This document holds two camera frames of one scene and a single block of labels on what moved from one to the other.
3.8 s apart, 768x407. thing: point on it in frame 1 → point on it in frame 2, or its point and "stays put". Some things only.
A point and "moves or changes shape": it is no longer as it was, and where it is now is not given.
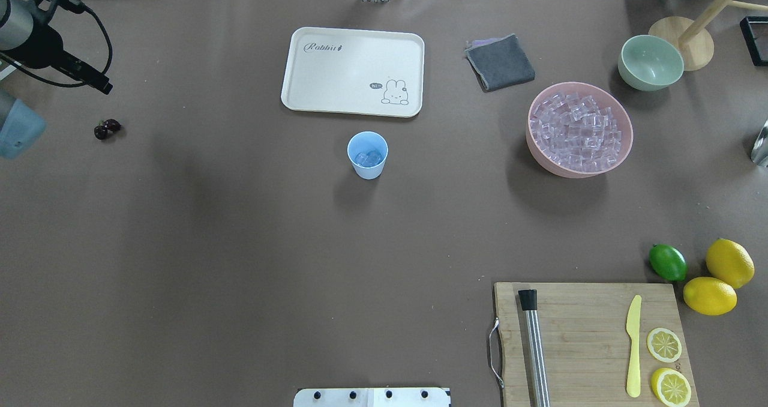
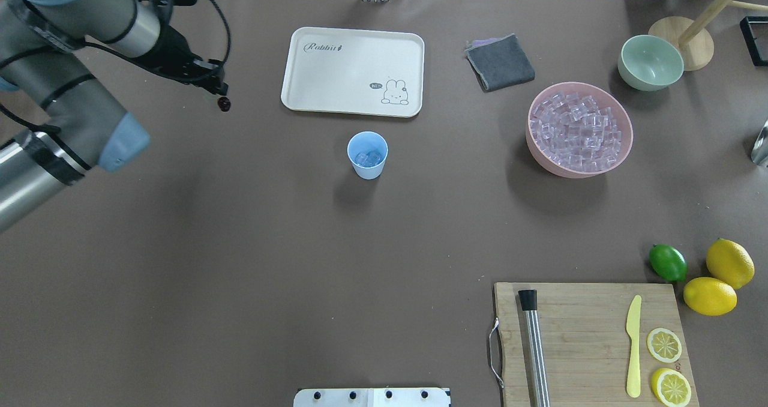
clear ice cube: x=368 y=158 stays put
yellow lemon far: x=729 y=263 stays put
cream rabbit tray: x=354 y=71 stays put
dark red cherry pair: x=109 y=126 moves or changes shape
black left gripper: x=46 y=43 → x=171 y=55
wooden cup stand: x=695 y=43 stays put
